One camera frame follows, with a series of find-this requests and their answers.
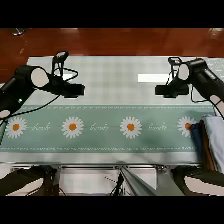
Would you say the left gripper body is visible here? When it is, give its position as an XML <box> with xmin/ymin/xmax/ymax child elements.
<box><xmin>61</xmin><ymin>82</ymin><xmax>86</xmax><ymax>99</ymax></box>

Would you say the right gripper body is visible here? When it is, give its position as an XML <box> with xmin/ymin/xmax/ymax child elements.
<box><xmin>154</xmin><ymin>81</ymin><xmax>190</xmax><ymax>99</ymax></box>

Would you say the dark blue garment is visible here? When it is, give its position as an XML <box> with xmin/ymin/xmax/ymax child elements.
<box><xmin>190</xmin><ymin>122</ymin><xmax>205</xmax><ymax>162</ymax></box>

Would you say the brown garment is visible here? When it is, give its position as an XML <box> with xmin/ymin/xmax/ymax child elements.
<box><xmin>198</xmin><ymin>119</ymin><xmax>217</xmax><ymax>172</ymax></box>

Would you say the light blue garment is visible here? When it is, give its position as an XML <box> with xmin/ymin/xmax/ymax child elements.
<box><xmin>202</xmin><ymin>114</ymin><xmax>224</xmax><ymax>175</ymax></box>

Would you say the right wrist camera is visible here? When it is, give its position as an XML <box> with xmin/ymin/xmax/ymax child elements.
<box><xmin>167</xmin><ymin>56</ymin><xmax>184</xmax><ymax>77</ymax></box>

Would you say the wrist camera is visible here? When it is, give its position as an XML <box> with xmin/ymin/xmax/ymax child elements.
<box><xmin>51</xmin><ymin>50</ymin><xmax>70</xmax><ymax>77</ymax></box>
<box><xmin>167</xmin><ymin>56</ymin><xmax>184</xmax><ymax>77</ymax></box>

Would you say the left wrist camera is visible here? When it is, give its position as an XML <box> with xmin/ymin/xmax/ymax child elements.
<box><xmin>51</xmin><ymin>50</ymin><xmax>70</xmax><ymax>77</ymax></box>

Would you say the silver frame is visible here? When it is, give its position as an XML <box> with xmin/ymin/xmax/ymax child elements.
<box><xmin>0</xmin><ymin>161</ymin><xmax>224</xmax><ymax>197</ymax></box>

